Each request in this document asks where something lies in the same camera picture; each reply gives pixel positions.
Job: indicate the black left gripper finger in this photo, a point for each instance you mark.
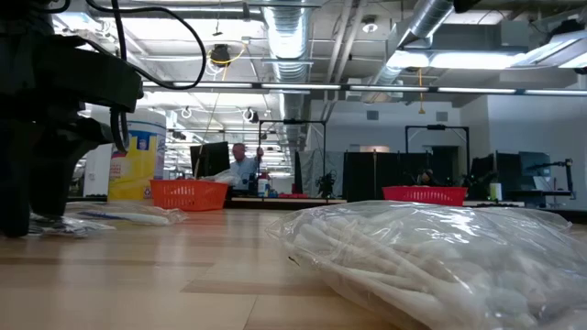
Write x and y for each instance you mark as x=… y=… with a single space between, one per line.
x=55 y=160
x=14 y=183

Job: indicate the bagged silver nail clipper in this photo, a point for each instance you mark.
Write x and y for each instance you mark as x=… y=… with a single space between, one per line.
x=87 y=226

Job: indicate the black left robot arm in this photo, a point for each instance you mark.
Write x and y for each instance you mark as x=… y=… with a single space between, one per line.
x=23 y=16

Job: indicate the white building pillar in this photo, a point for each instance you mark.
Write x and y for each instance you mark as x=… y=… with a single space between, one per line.
x=97 y=174

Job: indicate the wipes canister with yellow label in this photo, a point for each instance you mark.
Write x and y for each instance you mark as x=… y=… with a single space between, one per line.
x=142 y=169

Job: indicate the orange plastic basket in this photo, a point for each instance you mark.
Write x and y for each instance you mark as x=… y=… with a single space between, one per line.
x=188 y=196

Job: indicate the black flat monitor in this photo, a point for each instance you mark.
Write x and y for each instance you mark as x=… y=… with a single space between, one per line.
x=211 y=160

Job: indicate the person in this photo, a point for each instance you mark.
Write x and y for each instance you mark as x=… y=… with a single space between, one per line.
x=427 y=178
x=243 y=169

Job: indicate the white bottle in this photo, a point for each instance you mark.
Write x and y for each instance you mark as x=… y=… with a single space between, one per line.
x=263 y=187

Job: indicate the long linear ceiling light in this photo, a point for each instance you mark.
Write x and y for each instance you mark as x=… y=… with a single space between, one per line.
x=298 y=86

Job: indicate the tan wooden desk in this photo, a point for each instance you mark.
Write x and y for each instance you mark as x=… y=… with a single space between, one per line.
x=289 y=200

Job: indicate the black partition panel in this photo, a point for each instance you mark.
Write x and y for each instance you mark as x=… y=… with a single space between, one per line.
x=385 y=174

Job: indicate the red plastic basket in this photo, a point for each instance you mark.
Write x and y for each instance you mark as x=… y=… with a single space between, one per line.
x=424 y=196

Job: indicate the bagged white cotton swabs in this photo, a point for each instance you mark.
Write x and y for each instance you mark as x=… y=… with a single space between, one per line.
x=413 y=266

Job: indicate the wide bright ceiling light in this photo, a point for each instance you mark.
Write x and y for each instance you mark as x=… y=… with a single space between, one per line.
x=458 y=59

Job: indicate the white cup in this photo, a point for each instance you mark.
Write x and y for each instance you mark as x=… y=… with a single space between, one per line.
x=495 y=191

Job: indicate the blue-grey computer monitor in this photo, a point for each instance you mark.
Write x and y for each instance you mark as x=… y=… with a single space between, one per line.
x=534 y=167

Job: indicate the silver spiral round duct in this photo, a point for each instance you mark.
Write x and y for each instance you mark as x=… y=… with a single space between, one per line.
x=289 y=41
x=426 y=18

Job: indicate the black camera rig frame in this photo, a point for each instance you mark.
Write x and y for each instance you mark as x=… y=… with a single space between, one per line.
x=293 y=122
x=435 y=127

